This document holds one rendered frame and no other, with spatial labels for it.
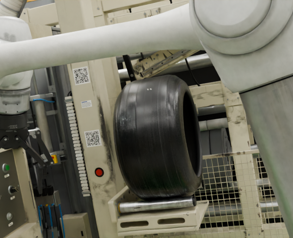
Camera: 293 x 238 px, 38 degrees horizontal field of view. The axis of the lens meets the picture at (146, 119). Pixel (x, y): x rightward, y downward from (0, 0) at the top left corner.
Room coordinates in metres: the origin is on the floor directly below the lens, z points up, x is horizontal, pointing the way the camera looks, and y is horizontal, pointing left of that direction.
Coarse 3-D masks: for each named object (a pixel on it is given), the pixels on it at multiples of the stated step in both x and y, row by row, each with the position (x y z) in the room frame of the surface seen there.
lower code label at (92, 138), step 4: (84, 132) 1.98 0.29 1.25; (88, 132) 1.97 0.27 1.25; (92, 132) 1.97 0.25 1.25; (96, 132) 1.96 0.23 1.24; (88, 136) 1.97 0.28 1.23; (92, 136) 1.97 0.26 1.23; (96, 136) 1.96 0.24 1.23; (88, 140) 1.97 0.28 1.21; (92, 140) 1.97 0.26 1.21; (96, 140) 1.96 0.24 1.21; (100, 140) 1.96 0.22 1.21; (88, 144) 1.97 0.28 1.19; (92, 144) 1.97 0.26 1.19; (96, 144) 1.96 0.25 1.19; (100, 144) 1.96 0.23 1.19
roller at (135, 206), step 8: (152, 200) 1.84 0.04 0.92; (160, 200) 1.82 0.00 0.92; (168, 200) 1.81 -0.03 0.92; (176, 200) 1.80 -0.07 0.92; (184, 200) 1.79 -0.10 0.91; (192, 200) 1.78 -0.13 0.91; (120, 208) 1.86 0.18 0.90; (128, 208) 1.85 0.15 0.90; (136, 208) 1.84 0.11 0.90; (144, 208) 1.83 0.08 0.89; (152, 208) 1.83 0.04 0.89; (160, 208) 1.82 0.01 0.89; (168, 208) 1.81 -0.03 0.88
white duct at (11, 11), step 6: (0, 0) 2.39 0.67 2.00; (6, 0) 2.36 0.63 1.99; (12, 0) 2.36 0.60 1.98; (18, 0) 2.37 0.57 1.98; (24, 0) 2.40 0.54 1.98; (0, 6) 2.38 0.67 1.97; (6, 6) 2.36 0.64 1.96; (12, 6) 2.37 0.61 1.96; (18, 6) 2.39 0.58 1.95; (0, 12) 2.38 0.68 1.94; (6, 12) 2.37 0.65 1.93; (12, 12) 2.38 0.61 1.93
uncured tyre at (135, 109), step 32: (128, 96) 1.81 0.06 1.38; (160, 96) 1.75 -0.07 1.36; (128, 128) 1.73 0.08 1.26; (160, 128) 1.69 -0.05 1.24; (192, 128) 2.17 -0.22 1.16; (128, 160) 1.72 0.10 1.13; (160, 160) 1.69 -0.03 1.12; (192, 160) 2.13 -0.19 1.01; (160, 192) 1.78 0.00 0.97; (192, 192) 1.85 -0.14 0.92
